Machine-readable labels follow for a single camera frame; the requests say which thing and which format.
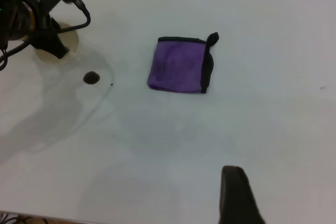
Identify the dark brown coffee spill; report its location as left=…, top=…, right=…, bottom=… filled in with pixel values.
left=82, top=71, right=101, bottom=86

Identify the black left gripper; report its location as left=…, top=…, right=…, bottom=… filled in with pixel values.
left=30, top=0, right=71, bottom=60

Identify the purple cloth with black trim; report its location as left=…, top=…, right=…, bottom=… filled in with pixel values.
left=146, top=31, right=219, bottom=95

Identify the white paper coffee cup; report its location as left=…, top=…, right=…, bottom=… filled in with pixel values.
left=34, top=22, right=80, bottom=65

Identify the black camera cable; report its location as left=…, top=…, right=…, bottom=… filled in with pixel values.
left=55, top=0, right=91, bottom=34

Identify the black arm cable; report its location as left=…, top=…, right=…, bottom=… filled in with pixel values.
left=0, top=40, right=29, bottom=71

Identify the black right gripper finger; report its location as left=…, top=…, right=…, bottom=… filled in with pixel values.
left=219, top=165, right=266, bottom=224

